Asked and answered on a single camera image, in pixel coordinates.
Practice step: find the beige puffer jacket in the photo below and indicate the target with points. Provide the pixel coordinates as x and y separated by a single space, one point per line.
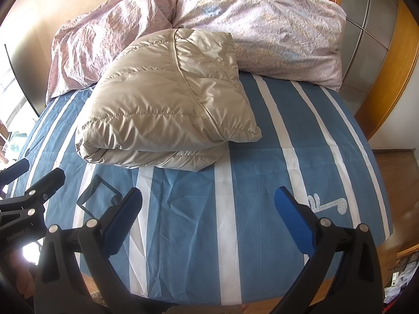
157 111

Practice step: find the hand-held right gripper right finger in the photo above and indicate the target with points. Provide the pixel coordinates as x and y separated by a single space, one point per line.
294 219

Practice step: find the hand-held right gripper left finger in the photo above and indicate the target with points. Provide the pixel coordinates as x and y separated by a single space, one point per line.
126 217

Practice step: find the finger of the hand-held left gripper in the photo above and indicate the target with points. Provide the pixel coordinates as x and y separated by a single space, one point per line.
42 186
14 170

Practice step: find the bed with blue striped sheet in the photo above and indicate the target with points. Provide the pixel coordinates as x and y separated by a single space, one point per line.
190 219

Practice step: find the flat screen television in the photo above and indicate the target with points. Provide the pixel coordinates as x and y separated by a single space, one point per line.
13 81

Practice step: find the person's left hand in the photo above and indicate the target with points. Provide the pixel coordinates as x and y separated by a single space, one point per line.
23 276

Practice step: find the black metal rack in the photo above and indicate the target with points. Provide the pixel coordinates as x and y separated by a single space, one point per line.
401 273

